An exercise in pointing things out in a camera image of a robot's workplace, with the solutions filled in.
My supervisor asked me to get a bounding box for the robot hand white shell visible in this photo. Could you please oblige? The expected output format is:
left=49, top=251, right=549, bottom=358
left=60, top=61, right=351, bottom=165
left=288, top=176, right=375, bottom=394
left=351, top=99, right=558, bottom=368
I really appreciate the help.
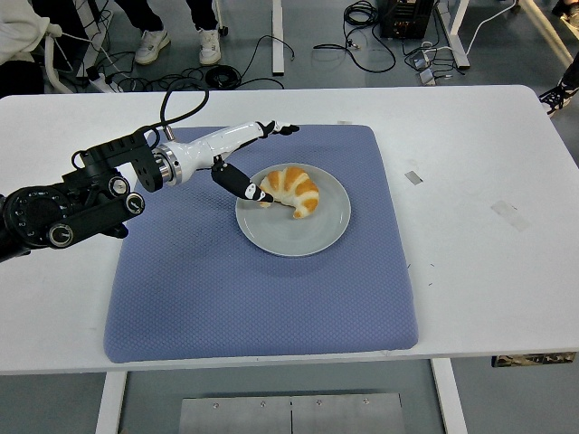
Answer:
left=174, top=119, right=300, bottom=203

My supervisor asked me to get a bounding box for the croissant bread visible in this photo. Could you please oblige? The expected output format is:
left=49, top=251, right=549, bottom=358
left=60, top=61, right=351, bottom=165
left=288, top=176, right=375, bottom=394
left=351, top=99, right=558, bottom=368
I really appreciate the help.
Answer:
left=259, top=165, right=321, bottom=220

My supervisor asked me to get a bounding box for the person's foot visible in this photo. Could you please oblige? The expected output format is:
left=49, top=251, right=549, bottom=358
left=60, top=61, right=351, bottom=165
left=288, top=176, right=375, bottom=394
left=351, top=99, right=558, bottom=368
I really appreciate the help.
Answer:
left=537, top=76, right=579, bottom=118
left=197, top=28, right=223, bottom=67
left=134, top=29, right=172, bottom=66

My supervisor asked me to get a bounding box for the grey round plate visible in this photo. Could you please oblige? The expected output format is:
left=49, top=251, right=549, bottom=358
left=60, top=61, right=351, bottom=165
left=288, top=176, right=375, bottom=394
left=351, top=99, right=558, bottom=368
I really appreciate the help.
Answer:
left=234, top=162, right=352, bottom=258

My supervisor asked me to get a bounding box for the person's leg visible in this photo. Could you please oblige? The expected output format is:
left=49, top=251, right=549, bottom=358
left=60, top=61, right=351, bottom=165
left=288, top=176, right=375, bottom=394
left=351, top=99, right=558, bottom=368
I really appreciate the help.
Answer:
left=185, top=0, right=220, bottom=32
left=112, top=0, right=165, bottom=33

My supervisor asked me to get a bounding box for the white power strip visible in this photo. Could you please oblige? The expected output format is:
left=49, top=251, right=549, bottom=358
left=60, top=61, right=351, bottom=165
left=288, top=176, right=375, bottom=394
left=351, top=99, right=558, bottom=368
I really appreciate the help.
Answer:
left=88, top=73, right=121, bottom=94

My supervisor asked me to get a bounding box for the blue quilted mat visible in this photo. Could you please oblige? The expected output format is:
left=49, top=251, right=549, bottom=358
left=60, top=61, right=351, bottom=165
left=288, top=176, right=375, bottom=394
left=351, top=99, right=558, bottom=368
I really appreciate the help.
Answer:
left=102, top=125, right=419, bottom=365

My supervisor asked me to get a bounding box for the black equipment box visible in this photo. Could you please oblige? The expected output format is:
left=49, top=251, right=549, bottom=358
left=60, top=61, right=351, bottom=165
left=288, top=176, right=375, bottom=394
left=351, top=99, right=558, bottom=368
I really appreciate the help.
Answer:
left=378, top=0, right=436, bottom=40

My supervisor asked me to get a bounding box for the person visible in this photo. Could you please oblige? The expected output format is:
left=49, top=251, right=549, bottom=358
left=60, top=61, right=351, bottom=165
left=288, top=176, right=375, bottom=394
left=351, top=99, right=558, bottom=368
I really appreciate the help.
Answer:
left=0, top=0, right=63, bottom=99

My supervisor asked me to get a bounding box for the white background table leg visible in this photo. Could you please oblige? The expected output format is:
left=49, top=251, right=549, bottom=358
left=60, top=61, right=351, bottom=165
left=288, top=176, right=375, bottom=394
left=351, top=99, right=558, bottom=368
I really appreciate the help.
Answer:
left=436, top=0, right=471, bottom=70

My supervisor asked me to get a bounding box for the large clear tape piece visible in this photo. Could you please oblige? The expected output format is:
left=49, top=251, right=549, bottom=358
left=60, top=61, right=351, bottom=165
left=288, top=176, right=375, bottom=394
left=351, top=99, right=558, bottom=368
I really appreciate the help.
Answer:
left=489, top=200, right=531, bottom=231

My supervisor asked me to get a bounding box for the control box under table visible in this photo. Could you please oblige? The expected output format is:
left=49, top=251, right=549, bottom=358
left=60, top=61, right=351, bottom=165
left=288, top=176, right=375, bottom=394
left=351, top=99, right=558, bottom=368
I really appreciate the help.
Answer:
left=491, top=351, right=576, bottom=368

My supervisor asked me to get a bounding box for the coiled black cable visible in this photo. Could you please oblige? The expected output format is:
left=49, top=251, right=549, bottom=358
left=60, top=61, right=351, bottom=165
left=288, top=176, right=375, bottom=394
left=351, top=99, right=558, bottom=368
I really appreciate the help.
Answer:
left=205, top=64, right=242, bottom=90

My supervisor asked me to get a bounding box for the black cable with plug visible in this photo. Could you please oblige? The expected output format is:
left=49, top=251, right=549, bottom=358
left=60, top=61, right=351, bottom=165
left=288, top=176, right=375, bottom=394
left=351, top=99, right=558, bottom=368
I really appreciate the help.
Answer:
left=234, top=34, right=298, bottom=90

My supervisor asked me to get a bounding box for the white background table post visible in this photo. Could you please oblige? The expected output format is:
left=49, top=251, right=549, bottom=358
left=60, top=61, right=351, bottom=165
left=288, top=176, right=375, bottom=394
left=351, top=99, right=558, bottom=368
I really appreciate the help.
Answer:
left=271, top=0, right=285, bottom=75

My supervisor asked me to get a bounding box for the long looped black cable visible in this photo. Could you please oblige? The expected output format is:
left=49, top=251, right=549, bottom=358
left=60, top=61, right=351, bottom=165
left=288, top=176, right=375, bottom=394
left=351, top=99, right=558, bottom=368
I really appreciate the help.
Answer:
left=312, top=0, right=397, bottom=73

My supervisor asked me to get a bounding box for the white chair frame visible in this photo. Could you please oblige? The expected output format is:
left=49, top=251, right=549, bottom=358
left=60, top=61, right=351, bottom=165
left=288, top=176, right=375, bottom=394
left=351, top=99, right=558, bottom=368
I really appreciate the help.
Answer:
left=43, top=33, right=74, bottom=95

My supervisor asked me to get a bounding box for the white cable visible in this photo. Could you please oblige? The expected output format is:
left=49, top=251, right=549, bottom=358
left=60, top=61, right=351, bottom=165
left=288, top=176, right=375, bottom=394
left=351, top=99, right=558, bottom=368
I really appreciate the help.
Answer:
left=464, top=0, right=517, bottom=56

